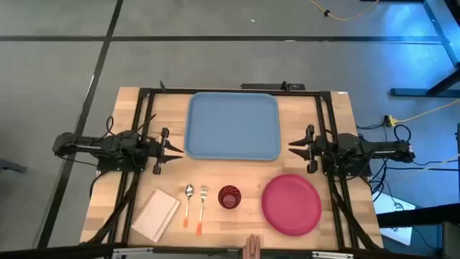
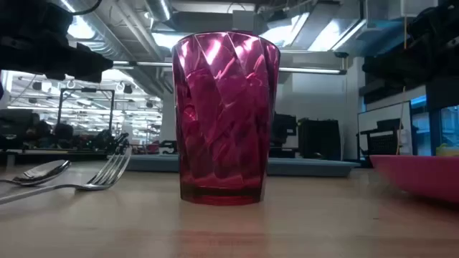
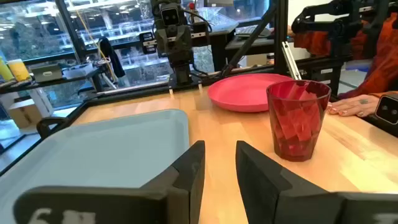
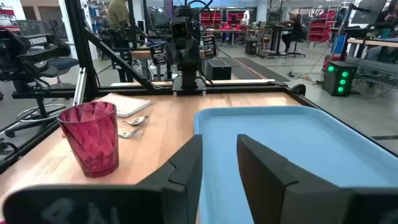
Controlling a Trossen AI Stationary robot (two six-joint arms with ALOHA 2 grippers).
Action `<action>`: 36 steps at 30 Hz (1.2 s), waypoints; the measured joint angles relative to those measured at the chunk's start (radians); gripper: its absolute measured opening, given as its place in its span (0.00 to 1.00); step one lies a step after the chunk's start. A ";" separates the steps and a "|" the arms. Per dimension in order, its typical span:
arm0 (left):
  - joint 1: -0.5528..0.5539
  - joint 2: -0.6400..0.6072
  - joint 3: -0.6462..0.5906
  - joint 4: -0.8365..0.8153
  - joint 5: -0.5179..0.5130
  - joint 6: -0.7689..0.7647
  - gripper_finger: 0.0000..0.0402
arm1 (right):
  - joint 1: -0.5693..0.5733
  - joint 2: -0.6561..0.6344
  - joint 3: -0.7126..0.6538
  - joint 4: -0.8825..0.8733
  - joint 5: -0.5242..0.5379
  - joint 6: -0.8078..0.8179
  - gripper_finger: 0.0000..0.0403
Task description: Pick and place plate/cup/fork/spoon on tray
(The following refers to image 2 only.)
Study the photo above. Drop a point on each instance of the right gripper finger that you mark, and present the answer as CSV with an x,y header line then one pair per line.
x,y
391,68

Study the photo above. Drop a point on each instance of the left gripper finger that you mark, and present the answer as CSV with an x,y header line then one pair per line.
x,y
93,59
82,76

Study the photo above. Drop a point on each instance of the pink plastic plate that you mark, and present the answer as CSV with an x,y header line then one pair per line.
x,y
423,175

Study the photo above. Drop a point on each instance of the red faceted plastic cup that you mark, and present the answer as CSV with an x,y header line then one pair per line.
x,y
226,118

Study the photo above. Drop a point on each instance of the blue plastic tray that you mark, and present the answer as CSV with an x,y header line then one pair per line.
x,y
308,167

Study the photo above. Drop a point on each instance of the black perforated cart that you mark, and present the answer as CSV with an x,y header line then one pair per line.
x,y
382,141

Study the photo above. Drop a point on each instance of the large black monitor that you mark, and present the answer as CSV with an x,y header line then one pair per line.
x,y
14,125

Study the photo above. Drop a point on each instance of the black cabinet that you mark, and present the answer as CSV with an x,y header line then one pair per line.
x,y
320,138

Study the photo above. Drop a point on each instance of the yellow container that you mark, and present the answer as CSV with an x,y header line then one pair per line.
x,y
448,150

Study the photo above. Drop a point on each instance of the black monitor on desk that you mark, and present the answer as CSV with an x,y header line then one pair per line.
x,y
285,127

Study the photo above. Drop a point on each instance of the grey ceiling box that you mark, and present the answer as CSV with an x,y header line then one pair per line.
x,y
243,19

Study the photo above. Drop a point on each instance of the black metal frame rig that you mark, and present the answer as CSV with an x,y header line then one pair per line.
x,y
86,90

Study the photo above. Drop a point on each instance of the whiteboard with black frame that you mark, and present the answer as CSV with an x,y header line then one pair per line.
x,y
380,114

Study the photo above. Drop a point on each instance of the silver round ventilation duct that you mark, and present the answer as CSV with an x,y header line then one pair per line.
x,y
158,9

